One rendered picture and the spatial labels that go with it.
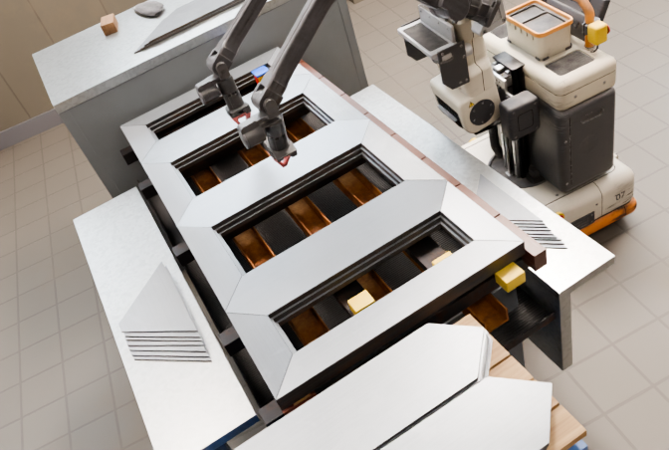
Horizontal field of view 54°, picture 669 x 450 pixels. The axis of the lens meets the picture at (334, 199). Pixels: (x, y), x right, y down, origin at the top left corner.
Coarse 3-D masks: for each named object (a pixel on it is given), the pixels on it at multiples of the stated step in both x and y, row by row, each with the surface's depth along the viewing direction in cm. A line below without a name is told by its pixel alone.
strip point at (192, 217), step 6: (192, 204) 217; (186, 210) 216; (192, 210) 215; (198, 210) 214; (186, 216) 213; (192, 216) 213; (198, 216) 212; (180, 222) 212; (186, 222) 211; (192, 222) 210; (198, 222) 210; (204, 222) 209
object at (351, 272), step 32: (160, 128) 266; (192, 160) 242; (352, 160) 219; (192, 192) 228; (288, 192) 213; (224, 224) 208; (448, 224) 184; (384, 256) 183; (512, 256) 171; (320, 288) 178; (288, 320) 176; (416, 320) 165; (352, 352) 159; (320, 384) 159
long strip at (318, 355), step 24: (480, 240) 174; (456, 264) 170; (480, 264) 168; (408, 288) 168; (432, 288) 166; (360, 312) 167; (384, 312) 165; (408, 312) 163; (336, 336) 163; (360, 336) 161; (312, 360) 160; (336, 360) 158; (288, 384) 156
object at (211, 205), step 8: (208, 192) 220; (216, 192) 219; (200, 200) 218; (208, 200) 217; (216, 200) 216; (200, 208) 215; (208, 208) 214; (216, 208) 212; (224, 208) 211; (208, 216) 211; (216, 216) 210; (224, 216) 208
